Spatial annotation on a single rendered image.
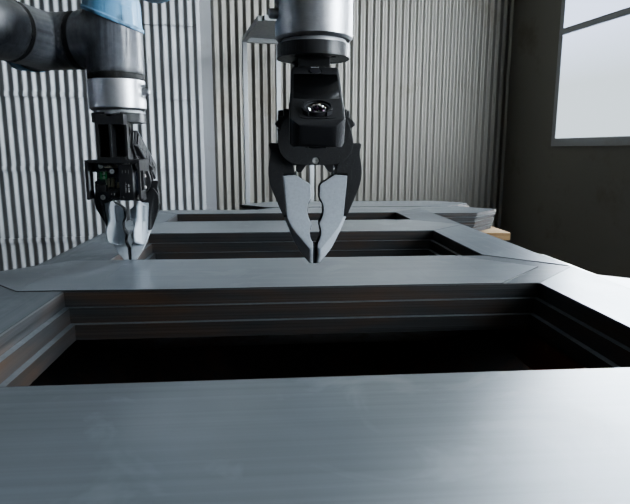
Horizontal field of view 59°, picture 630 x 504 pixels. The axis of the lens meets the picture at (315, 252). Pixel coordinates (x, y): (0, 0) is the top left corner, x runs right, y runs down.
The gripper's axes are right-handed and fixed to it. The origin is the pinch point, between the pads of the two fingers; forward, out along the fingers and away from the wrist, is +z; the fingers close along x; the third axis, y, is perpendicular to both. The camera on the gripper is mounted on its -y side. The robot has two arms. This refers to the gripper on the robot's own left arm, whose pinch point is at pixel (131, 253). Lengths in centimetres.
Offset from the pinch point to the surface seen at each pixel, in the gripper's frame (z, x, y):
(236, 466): 1, 19, 57
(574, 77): -58, 207, -256
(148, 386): 0.6, 12.2, 46.3
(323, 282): 0.7, 26.9, 17.2
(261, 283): 0.7, 19.4, 17.2
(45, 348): 4.3, -1.9, 28.0
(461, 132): -27, 162, -326
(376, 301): 2.6, 33.0, 19.6
